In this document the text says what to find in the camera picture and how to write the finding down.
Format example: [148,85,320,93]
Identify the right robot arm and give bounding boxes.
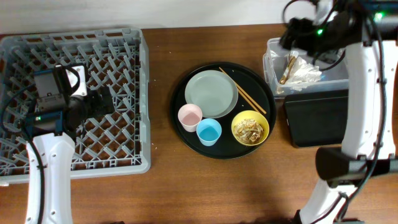
[279,1,397,223]

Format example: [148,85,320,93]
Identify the yellow bowl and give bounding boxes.
[231,110,271,146]

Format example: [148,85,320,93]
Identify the black rectangular tray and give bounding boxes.
[284,90,348,147]

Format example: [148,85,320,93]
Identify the round black tray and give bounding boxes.
[169,62,277,159]

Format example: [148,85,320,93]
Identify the white napkin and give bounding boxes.
[282,50,322,91]

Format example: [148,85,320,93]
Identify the grey dishwasher rack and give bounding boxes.
[1,28,151,184]

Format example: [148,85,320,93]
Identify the grey plate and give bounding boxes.
[185,70,239,118]

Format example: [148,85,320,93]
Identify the clear plastic bin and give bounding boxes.
[262,38,349,98]

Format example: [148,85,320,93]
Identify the pink cup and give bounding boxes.
[177,104,203,133]

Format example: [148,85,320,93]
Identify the food scraps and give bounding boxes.
[233,119,265,145]

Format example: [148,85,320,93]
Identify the wooden chopstick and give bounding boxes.
[234,81,267,114]
[238,90,259,113]

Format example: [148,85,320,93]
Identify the gold foil wrapper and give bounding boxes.
[279,56,297,85]

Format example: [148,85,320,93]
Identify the blue cup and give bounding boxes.
[196,118,222,146]

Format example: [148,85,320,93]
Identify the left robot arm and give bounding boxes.
[21,63,115,223]

